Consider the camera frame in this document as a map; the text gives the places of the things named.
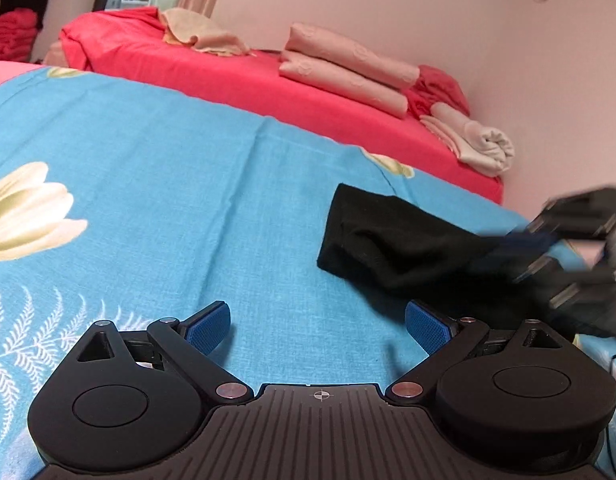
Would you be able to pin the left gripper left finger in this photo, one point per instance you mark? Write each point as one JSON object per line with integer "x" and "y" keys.
{"x": 166, "y": 362}

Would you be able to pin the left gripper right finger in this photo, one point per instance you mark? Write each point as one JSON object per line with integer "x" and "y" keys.
{"x": 469, "y": 361}

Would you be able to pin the black pants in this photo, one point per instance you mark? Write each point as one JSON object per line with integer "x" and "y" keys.
{"x": 386, "y": 244}

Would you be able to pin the rolled beige blanket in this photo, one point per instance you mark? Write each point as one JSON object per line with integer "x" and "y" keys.
{"x": 484, "y": 148}

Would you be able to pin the blue floral bed sheet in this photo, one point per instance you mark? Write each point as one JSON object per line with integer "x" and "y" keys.
{"x": 131, "y": 202}

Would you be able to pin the red crumpled cloth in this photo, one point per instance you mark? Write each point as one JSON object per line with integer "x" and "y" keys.
{"x": 433, "y": 86}

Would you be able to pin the lower pink pillow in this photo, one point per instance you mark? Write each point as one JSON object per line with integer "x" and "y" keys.
{"x": 332, "y": 78}

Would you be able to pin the red bed sheet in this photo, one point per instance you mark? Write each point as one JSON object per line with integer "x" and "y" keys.
{"x": 130, "y": 44}

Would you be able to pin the peach towel on bed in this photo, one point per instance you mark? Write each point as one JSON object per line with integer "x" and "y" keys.
{"x": 189, "y": 29}

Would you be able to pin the red clothes pile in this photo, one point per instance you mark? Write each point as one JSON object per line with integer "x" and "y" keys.
{"x": 18, "y": 32}

